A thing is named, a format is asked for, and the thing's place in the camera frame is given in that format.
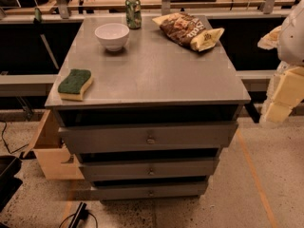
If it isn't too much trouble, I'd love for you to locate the green yellow sponge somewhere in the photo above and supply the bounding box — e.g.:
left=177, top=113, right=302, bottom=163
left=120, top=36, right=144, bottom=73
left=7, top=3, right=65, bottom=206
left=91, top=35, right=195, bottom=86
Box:
left=58, top=69, right=93, bottom=101

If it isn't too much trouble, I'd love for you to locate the middle grey drawer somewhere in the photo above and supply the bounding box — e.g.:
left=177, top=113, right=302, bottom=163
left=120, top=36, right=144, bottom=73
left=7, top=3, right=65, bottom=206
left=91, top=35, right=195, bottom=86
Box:
left=80, top=158, right=219, bottom=181

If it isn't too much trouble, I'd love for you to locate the brown chip bag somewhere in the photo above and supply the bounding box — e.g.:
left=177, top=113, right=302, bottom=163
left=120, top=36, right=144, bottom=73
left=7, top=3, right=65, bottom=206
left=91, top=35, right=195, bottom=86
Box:
left=153, top=12, right=224, bottom=52

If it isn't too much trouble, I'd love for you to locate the grey drawer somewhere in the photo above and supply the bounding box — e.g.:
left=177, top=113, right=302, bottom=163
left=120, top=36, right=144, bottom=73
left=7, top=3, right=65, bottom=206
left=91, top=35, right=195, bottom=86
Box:
left=80, top=158, right=219, bottom=181
left=90, top=179, right=208, bottom=200
left=59, top=121, right=238, bottom=154

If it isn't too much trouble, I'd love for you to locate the wooden box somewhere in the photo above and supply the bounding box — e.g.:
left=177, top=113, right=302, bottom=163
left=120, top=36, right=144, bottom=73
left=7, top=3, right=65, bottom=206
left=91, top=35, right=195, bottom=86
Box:
left=23, top=110, right=84, bottom=180

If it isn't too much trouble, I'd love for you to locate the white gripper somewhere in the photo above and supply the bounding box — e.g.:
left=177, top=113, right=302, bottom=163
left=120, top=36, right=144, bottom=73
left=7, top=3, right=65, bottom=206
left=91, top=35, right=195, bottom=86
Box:
left=257, top=0, right=304, bottom=124

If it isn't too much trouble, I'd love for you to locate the black floor cable device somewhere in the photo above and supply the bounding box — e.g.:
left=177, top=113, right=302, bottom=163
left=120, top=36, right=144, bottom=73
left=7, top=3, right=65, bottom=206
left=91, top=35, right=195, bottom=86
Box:
left=58, top=202, right=98, bottom=228

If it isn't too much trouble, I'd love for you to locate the grey drawer cabinet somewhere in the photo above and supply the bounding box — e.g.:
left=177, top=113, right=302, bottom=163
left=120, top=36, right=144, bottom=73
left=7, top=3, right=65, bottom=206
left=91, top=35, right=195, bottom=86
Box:
left=46, top=15, right=250, bottom=189

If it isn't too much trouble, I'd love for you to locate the white bowl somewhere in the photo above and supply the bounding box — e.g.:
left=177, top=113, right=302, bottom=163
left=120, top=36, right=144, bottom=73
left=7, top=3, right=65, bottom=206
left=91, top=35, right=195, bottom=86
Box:
left=95, top=23, right=129, bottom=51

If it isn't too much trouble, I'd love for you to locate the bottom grey drawer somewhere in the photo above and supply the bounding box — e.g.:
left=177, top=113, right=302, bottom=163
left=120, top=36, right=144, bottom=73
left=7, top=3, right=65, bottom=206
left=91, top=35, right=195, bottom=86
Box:
left=90, top=179, right=208, bottom=200

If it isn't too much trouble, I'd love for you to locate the green soda can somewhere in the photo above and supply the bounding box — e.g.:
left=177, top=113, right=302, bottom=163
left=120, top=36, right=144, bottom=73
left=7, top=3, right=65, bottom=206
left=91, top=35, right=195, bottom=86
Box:
left=125, top=0, right=142, bottom=29

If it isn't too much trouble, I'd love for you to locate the top grey drawer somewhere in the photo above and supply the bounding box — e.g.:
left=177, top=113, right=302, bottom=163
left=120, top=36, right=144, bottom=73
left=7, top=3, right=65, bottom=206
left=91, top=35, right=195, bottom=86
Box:
left=59, top=121, right=238, bottom=154

